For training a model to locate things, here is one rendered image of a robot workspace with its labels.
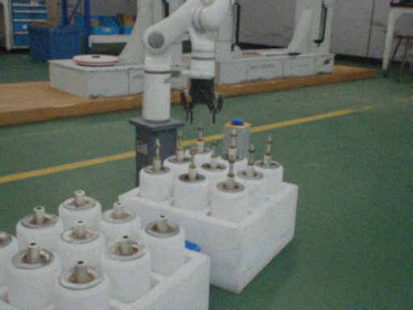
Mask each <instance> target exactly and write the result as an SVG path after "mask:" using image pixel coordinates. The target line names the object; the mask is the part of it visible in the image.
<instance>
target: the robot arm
mask: <svg viewBox="0 0 413 310"><path fill-rule="evenodd" d="M236 1H237V0H187V1H186V2H185V3H184V4H183V5H182V6H181V7H180V8H179V9H177V10H176V11H175V12H174V13H173V14H172V15H170V16H169V17H168V18H166V19H163V20H162V21H160V22H159V23H156V24H155V25H152V26H151V27H149V28H147V30H146V32H145V33H144V35H143V44H144V92H143V120H144V121H145V122H148V123H151V124H163V123H167V122H169V100H170V66H171V46H172V43H173V42H175V41H176V40H177V39H178V37H181V36H182V35H183V34H184V33H187V32H188V31H189V33H190V38H191V45H192V48H191V49H192V50H191V68H190V70H183V71H182V77H183V78H190V89H189V90H181V91H180V98H181V108H182V109H184V110H186V111H187V121H189V124H191V123H192V118H193V112H192V109H193V108H194V105H195V104H196V103H202V104H206V105H207V107H208V108H209V111H210V122H209V125H210V126H212V125H213V124H214V123H215V113H217V112H221V111H222V104H223V96H224V94H223V93H221V94H220V93H217V92H215V90H214V82H215V42H213V40H210V39H209V38H208V37H207V36H206V33H205V31H214V30H215V29H217V28H219V27H220V26H221V24H222V22H223V20H224V18H225V16H226V15H227V11H228V10H229V9H230V8H231V6H233V5H234V4H235V3H236ZM188 94H189V95H190V96H191V98H192V99H191V102H190V104H189V106H187V99H186V97H187V95H188ZM214 96H216V99H218V104H217V108H215V107H214V103H213V101H212V99H213V97H214Z"/></svg>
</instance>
